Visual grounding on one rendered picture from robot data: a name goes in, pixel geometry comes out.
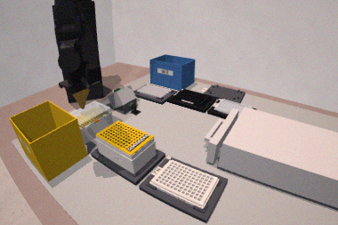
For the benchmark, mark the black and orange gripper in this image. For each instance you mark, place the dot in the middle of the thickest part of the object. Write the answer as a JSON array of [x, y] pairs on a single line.
[[79, 92]]

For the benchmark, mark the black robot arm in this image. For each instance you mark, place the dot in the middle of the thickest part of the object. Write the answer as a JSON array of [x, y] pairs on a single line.
[[68, 25]]

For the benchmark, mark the yellow open-top bin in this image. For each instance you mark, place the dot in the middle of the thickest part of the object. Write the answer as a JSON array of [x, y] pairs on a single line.
[[58, 148]]

